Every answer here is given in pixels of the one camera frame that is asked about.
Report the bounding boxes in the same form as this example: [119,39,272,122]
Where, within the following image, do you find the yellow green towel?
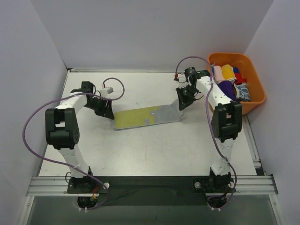
[112,100,183,130]

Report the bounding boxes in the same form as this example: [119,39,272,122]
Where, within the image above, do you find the blue white patterned towel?
[234,82,251,102]

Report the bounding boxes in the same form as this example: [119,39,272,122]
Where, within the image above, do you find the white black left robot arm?
[45,81,114,193]

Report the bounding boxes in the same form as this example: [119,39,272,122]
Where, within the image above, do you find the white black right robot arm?
[174,67,242,192]

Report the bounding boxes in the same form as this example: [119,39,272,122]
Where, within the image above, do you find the pink rolled towel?
[214,66,225,84]

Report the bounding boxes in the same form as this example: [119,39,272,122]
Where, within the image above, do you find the purple rolled towel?
[218,80,237,101]

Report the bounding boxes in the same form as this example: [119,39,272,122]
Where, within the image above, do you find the yellow rolled towel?
[221,64,235,80]

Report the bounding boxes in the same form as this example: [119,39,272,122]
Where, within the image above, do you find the red rolled towel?
[234,73,247,85]

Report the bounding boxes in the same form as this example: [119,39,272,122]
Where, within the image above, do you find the orange plastic basket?
[208,52,266,115]

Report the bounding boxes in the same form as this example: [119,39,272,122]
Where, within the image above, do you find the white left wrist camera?
[99,87,113,97]

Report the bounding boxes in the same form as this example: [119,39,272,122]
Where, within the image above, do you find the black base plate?
[67,175,235,209]

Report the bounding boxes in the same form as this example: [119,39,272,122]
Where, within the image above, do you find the aluminium frame rail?
[26,176,278,196]

